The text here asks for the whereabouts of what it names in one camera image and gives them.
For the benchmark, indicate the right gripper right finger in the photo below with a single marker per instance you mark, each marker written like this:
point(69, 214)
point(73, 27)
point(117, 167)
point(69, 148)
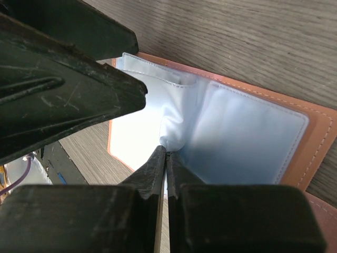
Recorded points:
point(224, 218)

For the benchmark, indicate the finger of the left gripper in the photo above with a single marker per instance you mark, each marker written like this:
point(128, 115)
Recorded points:
point(50, 90)
point(75, 23)

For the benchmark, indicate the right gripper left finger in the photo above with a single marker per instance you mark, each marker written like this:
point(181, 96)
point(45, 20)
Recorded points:
point(126, 217)

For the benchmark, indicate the pink leather card holder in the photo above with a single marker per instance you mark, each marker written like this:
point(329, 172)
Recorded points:
point(224, 130)

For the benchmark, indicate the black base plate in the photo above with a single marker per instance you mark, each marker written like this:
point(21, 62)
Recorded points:
point(58, 165)

